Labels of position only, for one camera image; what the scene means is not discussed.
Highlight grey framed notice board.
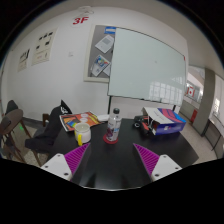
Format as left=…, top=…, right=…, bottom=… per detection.
left=83, top=23, right=186, bottom=83

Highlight wall poster smaller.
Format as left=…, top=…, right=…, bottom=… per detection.
left=18, top=49, right=30, bottom=71

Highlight black rectangular table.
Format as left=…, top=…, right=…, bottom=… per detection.
left=49, top=117, right=200, bottom=190

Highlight dark chair near round table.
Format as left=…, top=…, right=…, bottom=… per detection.
left=5, top=100, right=18, bottom=114

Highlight clear plastic water bottle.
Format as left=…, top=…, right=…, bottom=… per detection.
left=106, top=108, right=122, bottom=142

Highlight red 3F wall sign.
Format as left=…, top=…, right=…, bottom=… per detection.
left=72, top=16, right=89, bottom=26

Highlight grey wooden chair front left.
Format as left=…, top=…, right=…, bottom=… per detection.
left=0, top=116, right=15, bottom=158

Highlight white small object on table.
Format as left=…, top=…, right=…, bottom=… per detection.
left=97, top=114, right=109, bottom=122

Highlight blue purple cardboard box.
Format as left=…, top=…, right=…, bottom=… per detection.
left=142, top=107, right=186, bottom=135

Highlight red round coaster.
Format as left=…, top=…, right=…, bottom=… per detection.
left=103, top=134, right=118, bottom=144

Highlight black clothing on chair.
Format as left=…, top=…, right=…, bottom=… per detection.
left=25, top=101, right=72, bottom=153

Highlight wooden chair under clothing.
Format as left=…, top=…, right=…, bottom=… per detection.
left=32, top=113, right=49, bottom=165

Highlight round brown wooden table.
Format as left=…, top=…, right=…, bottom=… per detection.
left=0, top=109, right=31, bottom=142

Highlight white mug yellow handle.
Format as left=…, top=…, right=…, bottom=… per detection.
left=75, top=123, right=91, bottom=146

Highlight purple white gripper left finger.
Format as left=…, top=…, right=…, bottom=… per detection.
left=41, top=143, right=90, bottom=184

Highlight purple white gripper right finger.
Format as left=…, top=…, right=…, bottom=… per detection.
left=133, top=143, right=181, bottom=181

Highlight wall poster larger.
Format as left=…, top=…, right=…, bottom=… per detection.
left=32, top=29, right=57, bottom=65

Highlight large whiteboard on stand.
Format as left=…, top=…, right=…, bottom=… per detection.
left=108, top=28, right=186, bottom=106

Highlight colourful magazine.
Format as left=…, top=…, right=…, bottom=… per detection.
left=59, top=112, right=100, bottom=132

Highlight black gadgets beside box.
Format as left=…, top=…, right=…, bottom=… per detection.
left=134, top=116, right=148, bottom=130

